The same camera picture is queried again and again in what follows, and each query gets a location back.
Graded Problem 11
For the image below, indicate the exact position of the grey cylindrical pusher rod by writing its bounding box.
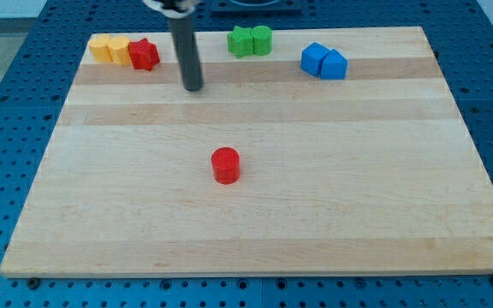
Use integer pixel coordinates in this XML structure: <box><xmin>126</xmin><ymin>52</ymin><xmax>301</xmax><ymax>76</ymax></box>
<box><xmin>168</xmin><ymin>11</ymin><xmax>204</xmax><ymax>92</ymax></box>

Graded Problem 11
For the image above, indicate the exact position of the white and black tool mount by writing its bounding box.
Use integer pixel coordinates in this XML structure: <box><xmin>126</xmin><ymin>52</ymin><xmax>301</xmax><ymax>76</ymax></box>
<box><xmin>142</xmin><ymin>0</ymin><xmax>196</xmax><ymax>18</ymax></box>

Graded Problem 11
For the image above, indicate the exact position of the red star block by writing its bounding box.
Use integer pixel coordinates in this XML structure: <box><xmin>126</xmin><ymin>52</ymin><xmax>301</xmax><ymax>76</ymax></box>
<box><xmin>128</xmin><ymin>38</ymin><xmax>160</xmax><ymax>71</ymax></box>

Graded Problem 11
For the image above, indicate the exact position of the green star block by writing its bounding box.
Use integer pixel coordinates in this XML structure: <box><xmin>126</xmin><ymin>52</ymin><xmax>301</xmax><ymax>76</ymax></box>
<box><xmin>227</xmin><ymin>26</ymin><xmax>253</xmax><ymax>58</ymax></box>

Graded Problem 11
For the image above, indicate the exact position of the yellow hexagon block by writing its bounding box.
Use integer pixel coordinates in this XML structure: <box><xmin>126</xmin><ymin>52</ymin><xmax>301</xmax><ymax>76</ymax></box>
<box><xmin>107</xmin><ymin>35</ymin><xmax>131</xmax><ymax>66</ymax></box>

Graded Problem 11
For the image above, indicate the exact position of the green cylinder block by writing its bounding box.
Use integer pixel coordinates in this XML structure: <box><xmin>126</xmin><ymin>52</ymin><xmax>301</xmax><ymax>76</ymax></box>
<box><xmin>251</xmin><ymin>26</ymin><xmax>272</xmax><ymax>56</ymax></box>

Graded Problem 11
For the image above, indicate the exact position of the yellow cylinder block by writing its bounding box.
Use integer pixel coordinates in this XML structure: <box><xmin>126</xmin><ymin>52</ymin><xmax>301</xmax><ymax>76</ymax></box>
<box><xmin>87</xmin><ymin>33</ymin><xmax>112</xmax><ymax>63</ymax></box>

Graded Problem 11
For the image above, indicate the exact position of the blue cube block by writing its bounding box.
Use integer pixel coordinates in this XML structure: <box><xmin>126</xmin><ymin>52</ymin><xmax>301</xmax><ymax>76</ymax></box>
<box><xmin>300</xmin><ymin>42</ymin><xmax>330</xmax><ymax>77</ymax></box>

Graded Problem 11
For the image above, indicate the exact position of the red cylinder block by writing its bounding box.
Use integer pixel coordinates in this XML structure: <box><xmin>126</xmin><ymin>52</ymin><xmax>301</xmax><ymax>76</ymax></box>
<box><xmin>211</xmin><ymin>147</ymin><xmax>241</xmax><ymax>185</ymax></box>

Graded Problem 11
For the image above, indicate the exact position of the blue pentagon block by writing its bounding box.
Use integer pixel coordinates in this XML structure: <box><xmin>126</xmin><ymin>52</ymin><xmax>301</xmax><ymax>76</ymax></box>
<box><xmin>320</xmin><ymin>49</ymin><xmax>348</xmax><ymax>80</ymax></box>

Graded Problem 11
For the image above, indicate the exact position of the wooden board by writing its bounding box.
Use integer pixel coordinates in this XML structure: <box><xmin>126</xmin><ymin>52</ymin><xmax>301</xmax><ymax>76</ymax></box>
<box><xmin>0</xmin><ymin>27</ymin><xmax>493</xmax><ymax>278</ymax></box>

